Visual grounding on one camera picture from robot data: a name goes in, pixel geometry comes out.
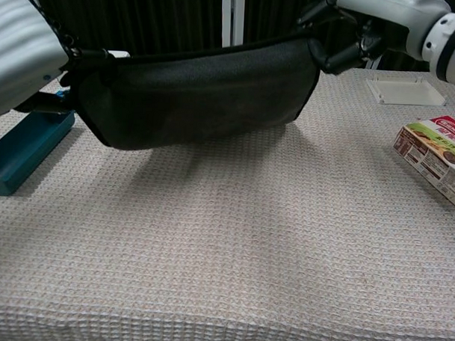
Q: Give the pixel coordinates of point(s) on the green cloth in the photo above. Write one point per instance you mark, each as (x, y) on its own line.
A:
(200, 91)

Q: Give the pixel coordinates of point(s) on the blue snack packet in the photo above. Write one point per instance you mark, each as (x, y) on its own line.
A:
(63, 94)

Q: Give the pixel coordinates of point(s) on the cookie box with red logo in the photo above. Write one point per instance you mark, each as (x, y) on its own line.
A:
(433, 155)

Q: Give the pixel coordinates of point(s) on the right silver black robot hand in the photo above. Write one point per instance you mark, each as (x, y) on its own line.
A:
(375, 18)

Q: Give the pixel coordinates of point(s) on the white square plastic tray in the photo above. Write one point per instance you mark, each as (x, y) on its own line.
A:
(406, 92)

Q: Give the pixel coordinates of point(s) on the black pleated curtain panel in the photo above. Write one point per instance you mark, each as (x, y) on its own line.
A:
(274, 15)
(143, 14)

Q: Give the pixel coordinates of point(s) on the beige waffle tablecloth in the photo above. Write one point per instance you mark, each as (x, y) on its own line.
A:
(229, 234)

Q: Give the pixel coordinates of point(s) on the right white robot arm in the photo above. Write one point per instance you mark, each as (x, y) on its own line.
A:
(450, 47)

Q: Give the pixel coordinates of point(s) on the aluminium frame post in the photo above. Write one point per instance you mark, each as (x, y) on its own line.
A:
(233, 17)

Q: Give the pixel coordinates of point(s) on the teal open tray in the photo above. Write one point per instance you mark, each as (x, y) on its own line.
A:
(22, 152)

